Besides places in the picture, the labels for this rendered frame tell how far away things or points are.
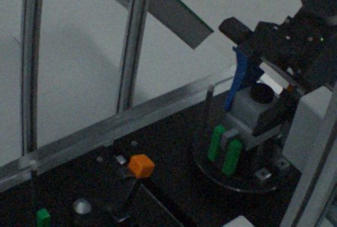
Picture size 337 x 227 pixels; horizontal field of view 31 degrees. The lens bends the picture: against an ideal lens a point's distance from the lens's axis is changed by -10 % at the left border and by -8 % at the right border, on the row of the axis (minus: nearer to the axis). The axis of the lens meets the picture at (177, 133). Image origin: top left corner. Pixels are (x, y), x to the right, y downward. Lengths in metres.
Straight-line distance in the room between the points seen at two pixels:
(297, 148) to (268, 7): 0.88
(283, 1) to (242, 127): 0.73
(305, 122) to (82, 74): 0.64
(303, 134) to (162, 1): 0.41
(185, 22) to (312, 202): 0.48
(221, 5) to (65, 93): 0.45
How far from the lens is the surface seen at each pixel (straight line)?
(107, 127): 0.89
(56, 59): 1.17
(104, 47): 1.20
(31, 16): 0.74
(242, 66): 0.79
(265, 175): 0.81
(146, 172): 0.70
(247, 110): 0.77
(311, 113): 0.55
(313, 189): 0.55
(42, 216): 0.67
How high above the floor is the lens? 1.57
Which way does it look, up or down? 43 degrees down
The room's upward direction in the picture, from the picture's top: 12 degrees clockwise
